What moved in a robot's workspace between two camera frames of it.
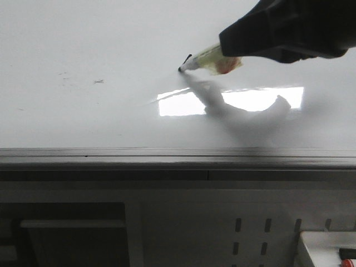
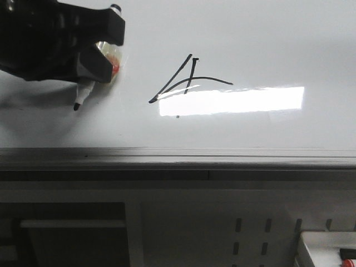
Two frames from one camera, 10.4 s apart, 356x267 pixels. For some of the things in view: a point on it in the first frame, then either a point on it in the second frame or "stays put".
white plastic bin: (323, 246) stays put
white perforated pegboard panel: (234, 233) stays put
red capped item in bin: (347, 262) stays put
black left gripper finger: (291, 30) -> (45, 40)
